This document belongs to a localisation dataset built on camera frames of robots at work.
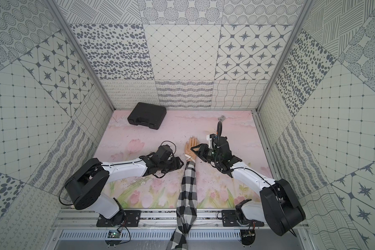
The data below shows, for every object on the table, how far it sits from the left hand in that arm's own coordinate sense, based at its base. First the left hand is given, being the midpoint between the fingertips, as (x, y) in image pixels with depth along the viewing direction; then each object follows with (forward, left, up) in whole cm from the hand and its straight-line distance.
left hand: (184, 167), depth 86 cm
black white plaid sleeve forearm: (-21, -2, 0) cm, 22 cm away
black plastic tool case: (+43, +31, -1) cm, 53 cm away
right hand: (+5, -5, +9) cm, 11 cm away
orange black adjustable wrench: (+42, -25, -4) cm, 49 cm away
